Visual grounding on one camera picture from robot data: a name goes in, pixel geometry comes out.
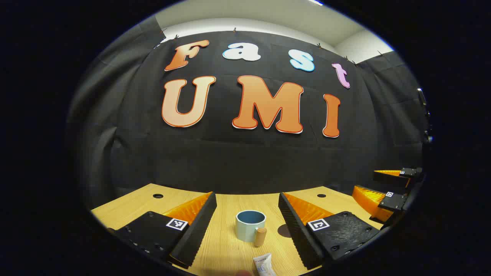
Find white toothpaste tube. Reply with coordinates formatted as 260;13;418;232
253;253;277;276

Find black backdrop cloth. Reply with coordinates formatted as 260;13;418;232
66;15;428;209

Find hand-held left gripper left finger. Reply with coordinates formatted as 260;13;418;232
109;191;217;269

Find wooden desktop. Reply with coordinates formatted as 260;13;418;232
91;183;384;276

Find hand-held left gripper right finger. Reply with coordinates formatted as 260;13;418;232
278;192;381;271

